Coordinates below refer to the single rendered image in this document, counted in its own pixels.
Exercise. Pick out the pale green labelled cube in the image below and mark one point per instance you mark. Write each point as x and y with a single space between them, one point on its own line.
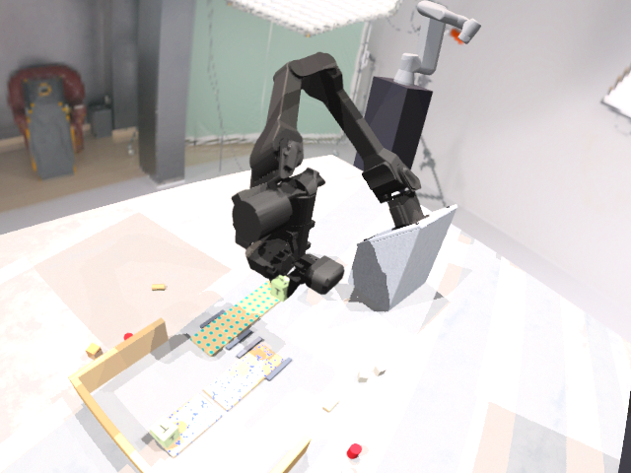
279 288

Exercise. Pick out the brown cube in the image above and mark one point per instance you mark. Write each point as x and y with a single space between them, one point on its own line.
92 349

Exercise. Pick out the tan flat box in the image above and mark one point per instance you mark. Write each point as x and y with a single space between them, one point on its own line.
171 409

